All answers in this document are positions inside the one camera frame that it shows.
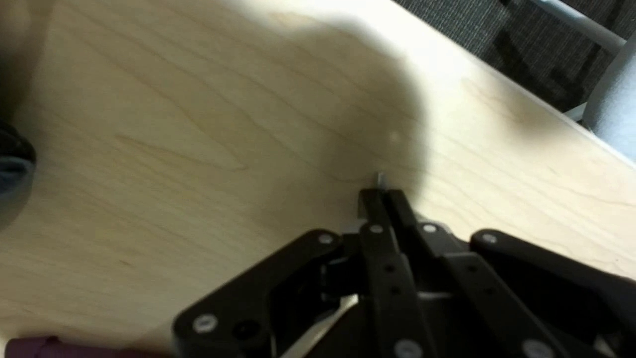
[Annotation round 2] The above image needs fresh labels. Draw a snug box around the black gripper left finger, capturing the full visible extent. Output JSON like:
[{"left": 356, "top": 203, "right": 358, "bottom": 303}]
[{"left": 173, "top": 189, "right": 433, "bottom": 358}]

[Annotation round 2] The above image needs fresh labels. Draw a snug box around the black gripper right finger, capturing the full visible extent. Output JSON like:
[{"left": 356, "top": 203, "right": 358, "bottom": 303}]
[{"left": 385, "top": 191, "right": 636, "bottom": 358}]

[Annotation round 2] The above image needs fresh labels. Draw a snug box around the purple plastic object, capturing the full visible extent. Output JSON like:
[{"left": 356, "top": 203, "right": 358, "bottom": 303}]
[{"left": 4, "top": 338, "right": 83, "bottom": 358}]

